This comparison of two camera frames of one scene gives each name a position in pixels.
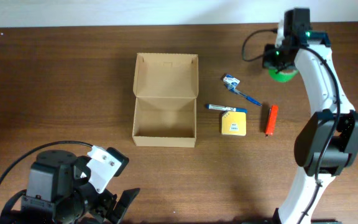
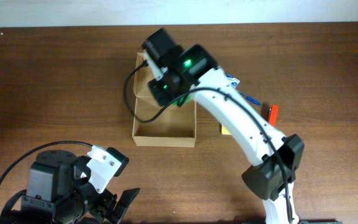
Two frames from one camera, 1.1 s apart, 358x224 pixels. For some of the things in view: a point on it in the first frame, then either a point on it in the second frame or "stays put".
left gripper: x=109 y=205 stays put
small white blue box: x=231 y=81 stays put
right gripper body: x=272 y=62 to x=159 y=93
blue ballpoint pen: x=237 y=91 stays put
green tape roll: x=283 y=76 to x=181 y=101
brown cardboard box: x=165 y=90 stays put
